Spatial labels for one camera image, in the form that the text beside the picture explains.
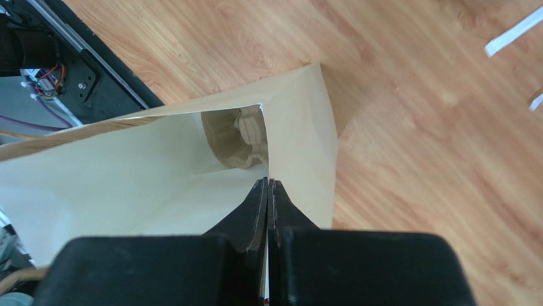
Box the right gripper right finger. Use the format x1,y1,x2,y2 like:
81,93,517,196
268,180,475,305

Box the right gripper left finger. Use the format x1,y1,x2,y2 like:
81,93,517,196
34,178,269,305

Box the brown paper bag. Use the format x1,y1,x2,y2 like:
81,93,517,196
1,64,338,266

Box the pulp cup carrier tray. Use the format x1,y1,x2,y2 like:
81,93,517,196
201,105,269,169

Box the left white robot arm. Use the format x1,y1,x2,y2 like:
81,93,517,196
1,14,59,77

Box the white wrapped straw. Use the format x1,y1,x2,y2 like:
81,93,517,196
484,7,542,57
528,93,543,112

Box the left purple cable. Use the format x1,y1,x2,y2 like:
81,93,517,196
0,95,75,133

